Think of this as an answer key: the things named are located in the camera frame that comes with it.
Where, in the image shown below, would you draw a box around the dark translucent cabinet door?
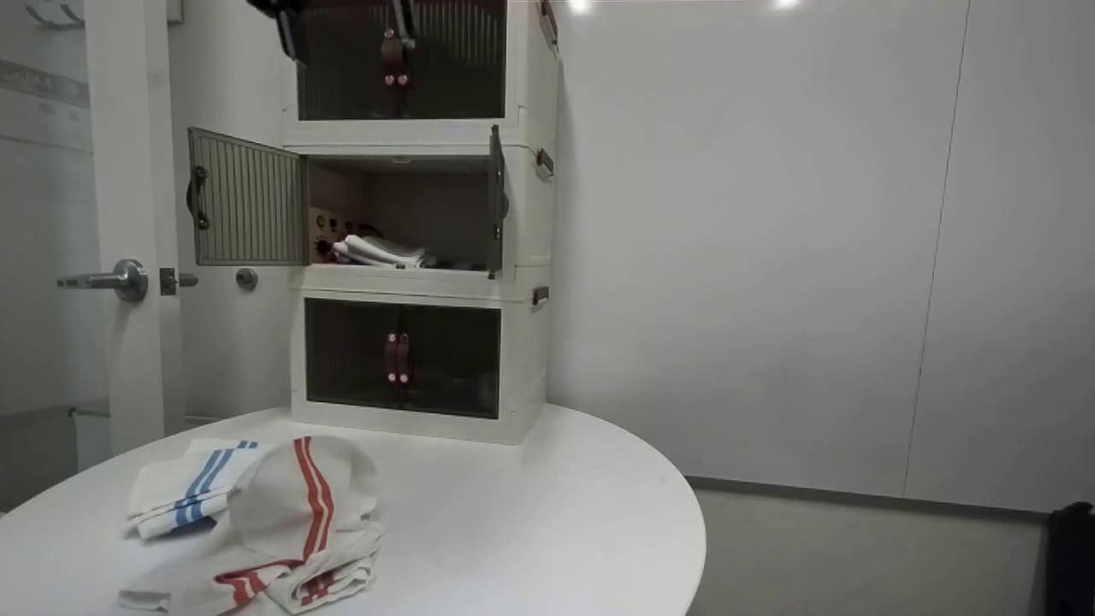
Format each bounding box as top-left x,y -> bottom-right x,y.
305,298 -> 403,418
297,0 -> 401,121
400,300 -> 502,420
399,0 -> 507,121

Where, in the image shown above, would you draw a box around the ribbed cabinet door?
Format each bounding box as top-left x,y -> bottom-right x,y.
187,127 -> 311,267
487,125 -> 509,280

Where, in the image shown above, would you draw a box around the beige box with knobs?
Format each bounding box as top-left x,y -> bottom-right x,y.
308,205 -> 362,263

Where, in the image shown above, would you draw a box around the white room door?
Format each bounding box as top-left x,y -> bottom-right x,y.
83,0 -> 186,456

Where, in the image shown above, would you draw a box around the folded white towels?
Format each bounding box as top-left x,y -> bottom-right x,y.
332,234 -> 429,270

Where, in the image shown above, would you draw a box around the white stacked storage cabinet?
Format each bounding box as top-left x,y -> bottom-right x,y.
187,0 -> 561,446

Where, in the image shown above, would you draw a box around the blue striped white towel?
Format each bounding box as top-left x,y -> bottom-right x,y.
127,439 -> 262,541

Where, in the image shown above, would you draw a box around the red striped white towel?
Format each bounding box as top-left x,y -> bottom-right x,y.
119,435 -> 386,616

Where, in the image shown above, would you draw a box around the black object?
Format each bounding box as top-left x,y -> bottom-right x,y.
1045,502 -> 1095,616

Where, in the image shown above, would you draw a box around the black door handle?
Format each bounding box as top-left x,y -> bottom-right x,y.
188,165 -> 211,231

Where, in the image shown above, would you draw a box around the wall coat hooks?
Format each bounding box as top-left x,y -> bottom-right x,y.
25,0 -> 86,28

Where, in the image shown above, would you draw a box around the silver door lever handle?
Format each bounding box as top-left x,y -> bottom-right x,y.
56,258 -> 150,304

